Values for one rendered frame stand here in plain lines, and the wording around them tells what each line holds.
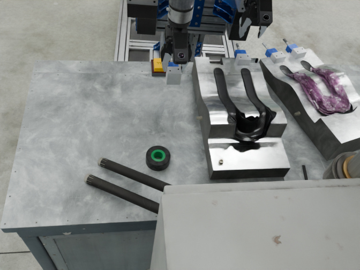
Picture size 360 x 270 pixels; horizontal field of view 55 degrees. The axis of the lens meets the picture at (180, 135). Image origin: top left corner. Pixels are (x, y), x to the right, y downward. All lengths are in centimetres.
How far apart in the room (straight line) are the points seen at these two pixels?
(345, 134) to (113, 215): 81
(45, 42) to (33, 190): 189
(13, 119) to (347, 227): 219
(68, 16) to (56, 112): 190
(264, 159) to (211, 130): 20
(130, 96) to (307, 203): 104
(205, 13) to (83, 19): 151
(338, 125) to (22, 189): 105
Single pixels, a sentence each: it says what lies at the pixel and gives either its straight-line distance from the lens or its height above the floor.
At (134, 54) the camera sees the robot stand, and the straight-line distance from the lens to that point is 243.
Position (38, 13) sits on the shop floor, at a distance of 321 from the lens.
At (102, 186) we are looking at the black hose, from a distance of 109.
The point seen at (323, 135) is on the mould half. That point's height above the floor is 87.
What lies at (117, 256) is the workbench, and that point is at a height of 40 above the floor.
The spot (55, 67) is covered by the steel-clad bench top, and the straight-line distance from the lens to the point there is 148.
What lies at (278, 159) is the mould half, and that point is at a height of 86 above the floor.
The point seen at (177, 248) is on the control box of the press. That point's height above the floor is 147.
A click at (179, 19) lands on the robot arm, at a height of 117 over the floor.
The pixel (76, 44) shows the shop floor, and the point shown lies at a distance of 286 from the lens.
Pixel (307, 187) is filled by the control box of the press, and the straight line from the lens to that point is 41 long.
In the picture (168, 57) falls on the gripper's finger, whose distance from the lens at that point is 119.
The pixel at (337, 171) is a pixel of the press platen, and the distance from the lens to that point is 68.
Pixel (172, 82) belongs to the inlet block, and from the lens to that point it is 125.
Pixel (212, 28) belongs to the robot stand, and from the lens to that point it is 186.
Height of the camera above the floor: 179
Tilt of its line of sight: 53 degrees down
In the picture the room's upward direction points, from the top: 11 degrees clockwise
